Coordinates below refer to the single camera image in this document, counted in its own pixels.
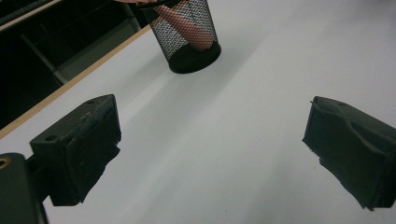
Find pink hairbrush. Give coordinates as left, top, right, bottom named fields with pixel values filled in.
left=113, top=0, right=217, bottom=52

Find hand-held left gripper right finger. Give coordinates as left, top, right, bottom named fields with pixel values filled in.
left=301, top=95, right=396, bottom=212

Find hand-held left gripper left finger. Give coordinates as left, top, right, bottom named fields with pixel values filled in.
left=29, top=93, right=122, bottom=207

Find black mesh cup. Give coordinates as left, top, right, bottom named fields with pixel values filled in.
left=139, top=0, right=223, bottom=75

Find white metal table frame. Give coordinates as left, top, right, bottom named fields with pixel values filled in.
left=0, top=0, right=148, bottom=86

